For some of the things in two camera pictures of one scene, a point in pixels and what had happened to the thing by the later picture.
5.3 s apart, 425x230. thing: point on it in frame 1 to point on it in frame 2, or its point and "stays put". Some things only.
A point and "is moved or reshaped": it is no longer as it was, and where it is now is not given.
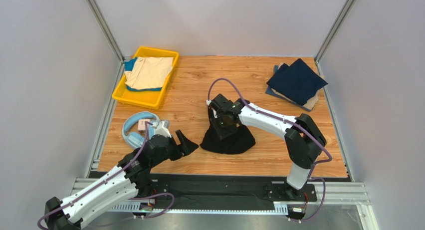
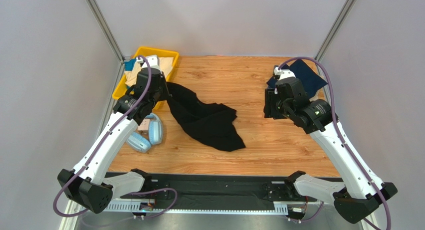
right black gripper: (224, 129) to (270, 104)
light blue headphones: (133, 139) stays put
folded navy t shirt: (298, 82) stays put
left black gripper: (189, 146) to (165, 95)
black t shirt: (241, 140) is moved or reshaped
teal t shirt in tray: (128, 65) stays put
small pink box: (141, 124) stays put
